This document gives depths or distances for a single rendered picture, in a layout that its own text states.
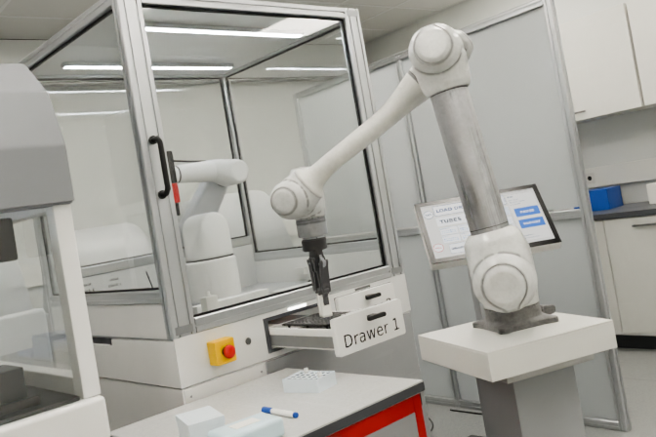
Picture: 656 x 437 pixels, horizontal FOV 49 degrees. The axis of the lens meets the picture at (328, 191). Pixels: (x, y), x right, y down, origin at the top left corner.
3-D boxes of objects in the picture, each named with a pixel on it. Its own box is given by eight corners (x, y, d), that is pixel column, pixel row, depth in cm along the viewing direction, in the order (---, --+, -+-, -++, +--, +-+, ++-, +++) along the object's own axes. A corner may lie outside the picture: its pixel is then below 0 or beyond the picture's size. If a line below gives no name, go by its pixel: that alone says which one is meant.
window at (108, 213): (165, 288, 212) (118, 6, 214) (163, 289, 211) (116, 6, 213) (55, 295, 276) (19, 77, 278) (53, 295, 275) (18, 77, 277)
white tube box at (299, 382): (337, 383, 198) (335, 370, 198) (319, 393, 191) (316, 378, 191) (302, 383, 205) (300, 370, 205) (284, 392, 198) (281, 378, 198)
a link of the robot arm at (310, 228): (319, 217, 218) (322, 235, 218) (291, 221, 215) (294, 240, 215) (329, 216, 210) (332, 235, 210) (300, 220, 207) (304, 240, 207)
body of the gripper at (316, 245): (329, 235, 210) (335, 266, 210) (320, 235, 218) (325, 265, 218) (306, 239, 207) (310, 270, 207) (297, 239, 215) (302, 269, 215)
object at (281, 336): (397, 329, 223) (394, 310, 223) (339, 350, 206) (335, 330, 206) (314, 328, 253) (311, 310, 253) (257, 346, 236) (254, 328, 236)
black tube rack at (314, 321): (370, 331, 227) (367, 311, 227) (330, 345, 215) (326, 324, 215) (324, 330, 243) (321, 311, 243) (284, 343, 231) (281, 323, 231)
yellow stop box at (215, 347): (238, 360, 215) (234, 337, 215) (219, 367, 210) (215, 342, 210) (229, 359, 219) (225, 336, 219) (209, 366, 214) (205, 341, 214)
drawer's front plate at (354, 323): (406, 333, 223) (400, 297, 223) (340, 357, 204) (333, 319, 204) (402, 333, 224) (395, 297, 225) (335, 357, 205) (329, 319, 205)
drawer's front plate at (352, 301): (397, 310, 268) (392, 282, 268) (343, 329, 248) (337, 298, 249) (394, 310, 269) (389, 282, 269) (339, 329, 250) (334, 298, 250)
